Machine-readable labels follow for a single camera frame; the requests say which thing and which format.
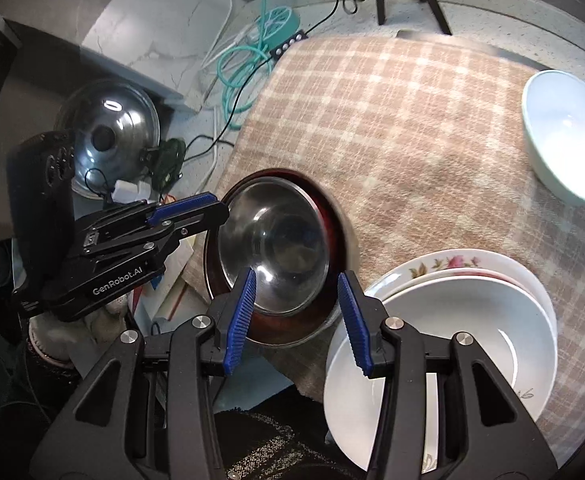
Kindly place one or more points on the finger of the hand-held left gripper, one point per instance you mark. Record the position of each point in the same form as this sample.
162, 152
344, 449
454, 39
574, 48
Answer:
187, 206
197, 222

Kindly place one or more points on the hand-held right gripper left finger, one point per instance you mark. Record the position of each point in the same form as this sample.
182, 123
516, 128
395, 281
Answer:
240, 320

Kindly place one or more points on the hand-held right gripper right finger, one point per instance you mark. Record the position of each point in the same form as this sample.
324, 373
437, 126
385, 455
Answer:
355, 325

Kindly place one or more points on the red steel-lined bowl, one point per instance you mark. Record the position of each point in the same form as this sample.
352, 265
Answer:
272, 240

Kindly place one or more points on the plain white oval plate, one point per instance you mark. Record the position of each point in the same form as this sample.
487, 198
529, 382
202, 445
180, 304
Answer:
442, 310

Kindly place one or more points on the person's left hand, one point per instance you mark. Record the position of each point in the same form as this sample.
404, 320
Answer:
110, 312

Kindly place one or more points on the dark green plastic clip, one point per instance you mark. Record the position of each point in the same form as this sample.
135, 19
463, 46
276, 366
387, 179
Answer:
165, 160

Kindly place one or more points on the steel pot lid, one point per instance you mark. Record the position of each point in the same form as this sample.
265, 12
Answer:
127, 125

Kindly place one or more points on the beige plaid cloth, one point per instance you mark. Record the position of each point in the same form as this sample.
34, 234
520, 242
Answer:
397, 160

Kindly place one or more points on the black power strip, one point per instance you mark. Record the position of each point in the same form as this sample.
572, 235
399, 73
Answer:
287, 44

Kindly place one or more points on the light blue bowl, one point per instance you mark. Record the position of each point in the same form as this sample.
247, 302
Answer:
567, 130

